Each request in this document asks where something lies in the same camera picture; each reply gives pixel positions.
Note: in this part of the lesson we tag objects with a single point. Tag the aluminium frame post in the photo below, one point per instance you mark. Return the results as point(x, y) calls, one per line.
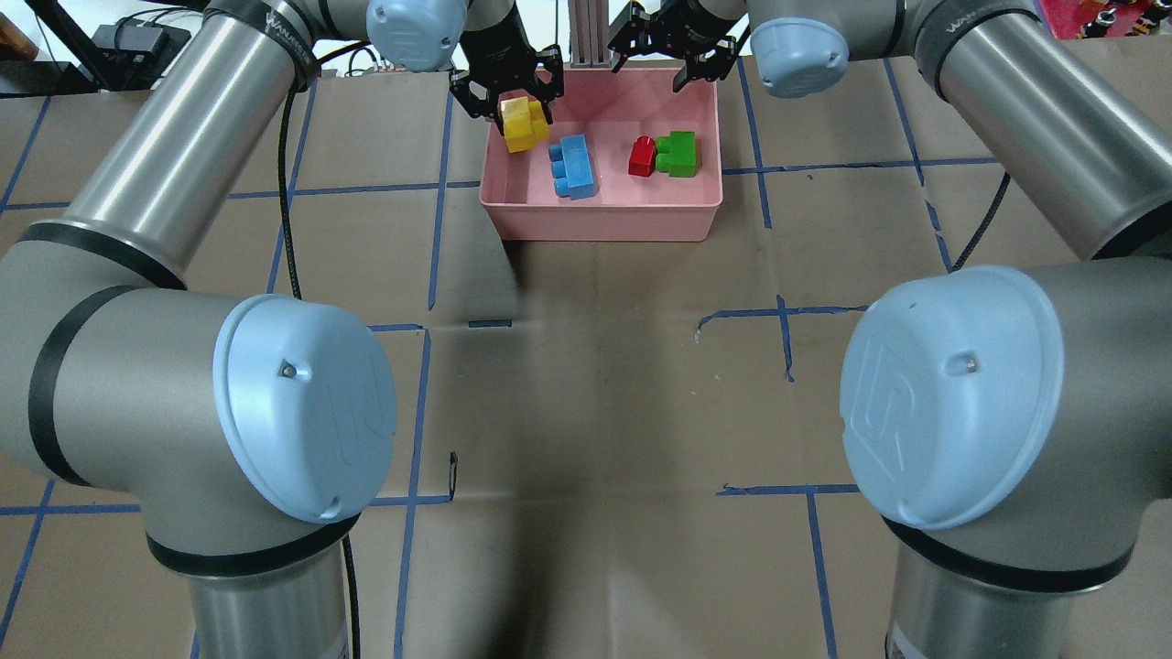
point(589, 26)

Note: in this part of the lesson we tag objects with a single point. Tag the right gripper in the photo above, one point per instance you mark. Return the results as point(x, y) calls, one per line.
point(693, 20)

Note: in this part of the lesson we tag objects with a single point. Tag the blue block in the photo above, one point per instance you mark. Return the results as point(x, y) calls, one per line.
point(571, 168)

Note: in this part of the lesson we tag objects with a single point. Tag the green block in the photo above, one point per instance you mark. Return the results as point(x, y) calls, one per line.
point(678, 154)

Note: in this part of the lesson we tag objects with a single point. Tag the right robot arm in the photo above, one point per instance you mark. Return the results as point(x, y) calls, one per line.
point(1011, 426)

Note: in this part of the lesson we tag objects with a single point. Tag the yellow block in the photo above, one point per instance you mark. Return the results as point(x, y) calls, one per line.
point(523, 123)

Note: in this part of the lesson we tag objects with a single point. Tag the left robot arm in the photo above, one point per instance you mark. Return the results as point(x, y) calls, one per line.
point(520, 565)

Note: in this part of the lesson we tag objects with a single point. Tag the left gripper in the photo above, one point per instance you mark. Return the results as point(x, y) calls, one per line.
point(495, 40)

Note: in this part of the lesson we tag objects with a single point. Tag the red block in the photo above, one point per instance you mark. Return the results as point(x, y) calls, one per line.
point(642, 160)

